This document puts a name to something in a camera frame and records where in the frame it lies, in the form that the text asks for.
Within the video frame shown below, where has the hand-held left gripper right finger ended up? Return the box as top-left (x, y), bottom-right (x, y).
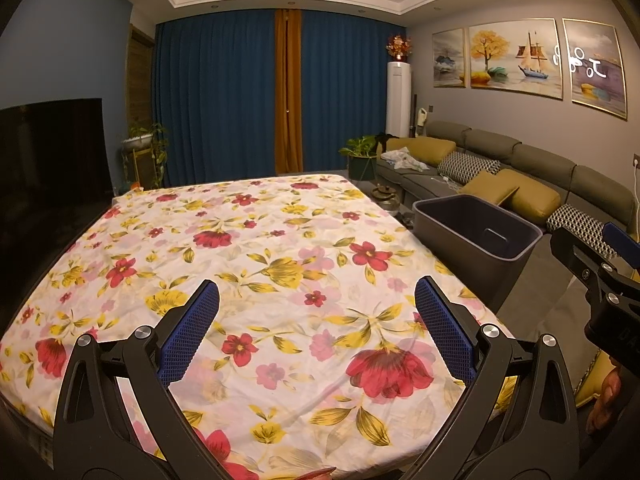
top-left (400, 276), bottom-right (583, 480)

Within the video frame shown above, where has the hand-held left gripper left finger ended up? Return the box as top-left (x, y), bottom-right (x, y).
top-left (52, 279), bottom-right (236, 480)

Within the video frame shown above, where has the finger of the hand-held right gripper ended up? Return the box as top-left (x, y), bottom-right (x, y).
top-left (601, 221), bottom-right (640, 263)
top-left (550, 226), bottom-right (621, 286)

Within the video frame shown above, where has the grey plastic bin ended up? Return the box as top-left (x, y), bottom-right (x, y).
top-left (412, 195), bottom-right (544, 307)

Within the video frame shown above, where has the person's right hand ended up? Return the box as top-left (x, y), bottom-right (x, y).
top-left (586, 364), bottom-right (625, 436)

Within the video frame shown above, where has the person's left hand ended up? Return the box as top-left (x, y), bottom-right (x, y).
top-left (286, 466), bottom-right (337, 480)

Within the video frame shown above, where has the black white patterned cushion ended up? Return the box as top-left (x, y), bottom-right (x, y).
top-left (545, 204), bottom-right (622, 257)
top-left (437, 151), bottom-right (503, 185)

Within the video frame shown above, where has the plump yellow cushion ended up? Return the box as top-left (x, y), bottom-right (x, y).
top-left (495, 169), bottom-right (562, 226)

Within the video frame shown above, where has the grey sofa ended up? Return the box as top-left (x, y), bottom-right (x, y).
top-left (375, 120), bottom-right (640, 243)

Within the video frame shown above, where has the floral cloth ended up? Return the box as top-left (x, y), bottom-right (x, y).
top-left (0, 174), bottom-right (520, 480)

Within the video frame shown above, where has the square yellow cushion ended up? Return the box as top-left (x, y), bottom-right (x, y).
top-left (457, 170), bottom-right (521, 206)

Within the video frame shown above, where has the glass teapot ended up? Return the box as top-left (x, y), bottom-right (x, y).
top-left (374, 185), bottom-right (402, 216)

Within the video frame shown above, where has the white cloth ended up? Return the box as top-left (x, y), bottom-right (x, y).
top-left (387, 147), bottom-right (429, 171)

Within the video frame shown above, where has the gold plant stand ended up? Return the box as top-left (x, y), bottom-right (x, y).
top-left (122, 147), bottom-right (157, 191)

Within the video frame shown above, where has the long yellow cushion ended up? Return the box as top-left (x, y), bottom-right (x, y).
top-left (384, 137), bottom-right (457, 167)

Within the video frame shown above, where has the purple landscape painting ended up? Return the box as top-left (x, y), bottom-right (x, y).
top-left (562, 18), bottom-right (629, 120)

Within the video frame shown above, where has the green potted plant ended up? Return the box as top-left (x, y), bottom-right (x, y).
top-left (338, 135), bottom-right (382, 182)

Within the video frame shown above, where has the trailing potted plant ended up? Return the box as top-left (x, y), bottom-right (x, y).
top-left (122, 122), bottom-right (169, 188)

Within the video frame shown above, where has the wide sailboat painting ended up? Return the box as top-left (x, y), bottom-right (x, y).
top-left (467, 19), bottom-right (565, 99)

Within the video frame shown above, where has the white stick vacuum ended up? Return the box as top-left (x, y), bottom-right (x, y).
top-left (412, 93), bottom-right (432, 137)

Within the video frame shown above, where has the black television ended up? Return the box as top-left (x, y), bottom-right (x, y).
top-left (0, 97), bottom-right (114, 313)

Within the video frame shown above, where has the small landscape painting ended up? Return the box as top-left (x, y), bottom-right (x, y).
top-left (431, 27), bottom-right (467, 89)

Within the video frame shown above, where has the blue curtain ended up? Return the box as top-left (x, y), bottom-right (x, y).
top-left (299, 11), bottom-right (412, 174)
top-left (152, 10), bottom-right (279, 187)

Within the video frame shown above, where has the white floor air conditioner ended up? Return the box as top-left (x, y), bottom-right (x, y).
top-left (385, 61), bottom-right (413, 139)

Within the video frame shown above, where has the orange curtain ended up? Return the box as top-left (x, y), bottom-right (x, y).
top-left (273, 8), bottom-right (305, 174)

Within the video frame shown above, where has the brown wooden door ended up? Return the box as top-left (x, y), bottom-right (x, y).
top-left (125, 24), bottom-right (157, 127)

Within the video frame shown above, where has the red gold flower decoration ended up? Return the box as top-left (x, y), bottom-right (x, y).
top-left (384, 34), bottom-right (414, 64)

